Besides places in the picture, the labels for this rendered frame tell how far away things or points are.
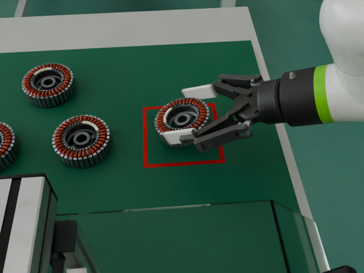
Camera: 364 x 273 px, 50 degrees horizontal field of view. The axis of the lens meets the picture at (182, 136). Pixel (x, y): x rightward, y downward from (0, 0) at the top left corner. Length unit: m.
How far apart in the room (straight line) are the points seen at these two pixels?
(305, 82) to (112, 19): 0.64
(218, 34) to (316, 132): 0.95
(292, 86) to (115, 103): 0.41
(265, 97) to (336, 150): 1.21
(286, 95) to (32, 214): 0.43
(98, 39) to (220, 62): 0.32
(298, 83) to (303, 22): 1.85
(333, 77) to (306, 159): 1.17
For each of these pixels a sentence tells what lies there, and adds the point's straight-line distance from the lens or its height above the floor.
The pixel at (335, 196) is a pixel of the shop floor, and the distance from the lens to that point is 1.71.
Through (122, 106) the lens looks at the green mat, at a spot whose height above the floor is 0.75.
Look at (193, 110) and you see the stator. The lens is 0.80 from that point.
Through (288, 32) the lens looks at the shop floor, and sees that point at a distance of 2.38.
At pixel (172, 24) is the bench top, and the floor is 0.75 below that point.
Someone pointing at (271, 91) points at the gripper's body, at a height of 0.94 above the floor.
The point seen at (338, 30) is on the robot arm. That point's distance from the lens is 0.53.
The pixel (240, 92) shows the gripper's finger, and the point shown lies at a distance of 0.72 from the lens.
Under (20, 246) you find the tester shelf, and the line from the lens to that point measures 0.33.
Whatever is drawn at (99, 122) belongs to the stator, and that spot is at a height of 0.79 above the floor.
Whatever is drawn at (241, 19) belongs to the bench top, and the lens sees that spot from 1.12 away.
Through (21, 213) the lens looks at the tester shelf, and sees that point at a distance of 0.34.
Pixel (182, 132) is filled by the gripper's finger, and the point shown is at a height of 0.84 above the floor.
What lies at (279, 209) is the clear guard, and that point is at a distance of 0.39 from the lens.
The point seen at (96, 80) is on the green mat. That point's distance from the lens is 0.95.
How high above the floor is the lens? 1.39
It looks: 52 degrees down
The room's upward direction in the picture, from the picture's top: straight up
